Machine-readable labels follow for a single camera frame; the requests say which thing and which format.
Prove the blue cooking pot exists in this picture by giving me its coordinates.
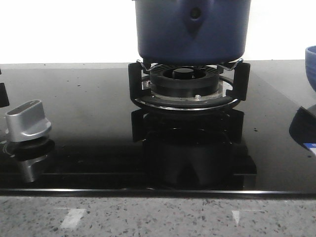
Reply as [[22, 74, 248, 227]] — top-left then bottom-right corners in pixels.
[[135, 0, 251, 66]]

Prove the blue ceramic bowl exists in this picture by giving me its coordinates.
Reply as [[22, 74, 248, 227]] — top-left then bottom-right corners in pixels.
[[305, 45, 316, 91]]

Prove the black pot support grate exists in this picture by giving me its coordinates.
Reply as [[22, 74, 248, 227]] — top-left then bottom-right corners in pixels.
[[128, 59, 250, 113]]

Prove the black left pot support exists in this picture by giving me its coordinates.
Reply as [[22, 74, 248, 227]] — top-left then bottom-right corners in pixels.
[[0, 82, 10, 108]]

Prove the black round gas burner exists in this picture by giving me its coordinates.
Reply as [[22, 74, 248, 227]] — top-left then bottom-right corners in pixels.
[[139, 65, 232, 109]]

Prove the black glass gas cooktop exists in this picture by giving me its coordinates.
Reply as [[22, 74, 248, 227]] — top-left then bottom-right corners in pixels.
[[0, 60, 316, 198]]

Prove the silver stove control knob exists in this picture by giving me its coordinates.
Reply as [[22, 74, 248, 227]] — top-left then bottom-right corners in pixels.
[[5, 100, 51, 142]]

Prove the blue sticker label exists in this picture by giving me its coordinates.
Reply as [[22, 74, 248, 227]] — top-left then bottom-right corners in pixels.
[[304, 143, 316, 156]]

